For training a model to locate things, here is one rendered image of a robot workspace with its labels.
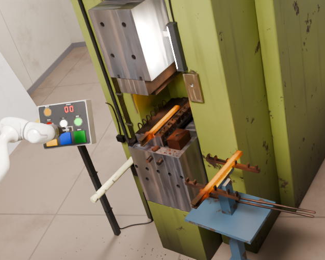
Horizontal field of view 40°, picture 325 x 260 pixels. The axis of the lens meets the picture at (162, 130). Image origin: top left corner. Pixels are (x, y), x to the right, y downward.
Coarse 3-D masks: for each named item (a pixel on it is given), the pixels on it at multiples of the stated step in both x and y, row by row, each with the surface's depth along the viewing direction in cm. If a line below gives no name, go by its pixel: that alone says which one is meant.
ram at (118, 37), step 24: (120, 0) 234; (144, 0) 223; (96, 24) 235; (120, 24) 226; (144, 24) 226; (120, 48) 236; (144, 48) 228; (168, 48) 245; (120, 72) 247; (144, 72) 236
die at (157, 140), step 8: (168, 104) 292; (176, 104) 285; (184, 104) 284; (160, 112) 285; (176, 112) 278; (152, 120) 280; (168, 120) 272; (144, 128) 274; (160, 128) 267; (136, 136) 273; (160, 136) 260; (152, 144) 268; (160, 144) 264
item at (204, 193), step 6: (234, 156) 235; (228, 162) 232; (222, 168) 229; (228, 168) 229; (216, 174) 226; (222, 174) 226; (216, 180) 222; (210, 186) 220; (204, 192) 216; (198, 198) 214; (204, 198) 216; (192, 204) 212; (198, 204) 214
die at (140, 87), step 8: (168, 72) 257; (120, 80) 251; (128, 80) 247; (136, 80) 243; (144, 80) 240; (152, 80) 246; (160, 80) 252; (120, 88) 255; (128, 88) 251; (136, 88) 247; (144, 88) 243; (152, 88) 247
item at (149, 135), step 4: (172, 108) 280; (176, 108) 280; (168, 112) 277; (172, 112) 277; (164, 116) 275; (168, 116) 274; (160, 120) 272; (164, 120) 271; (156, 124) 269; (160, 124) 268; (152, 128) 266; (156, 128) 266; (148, 132) 263; (152, 132) 263; (144, 136) 259; (148, 136) 261; (152, 136) 262; (140, 140) 256; (144, 140) 259; (148, 140) 261; (144, 144) 259
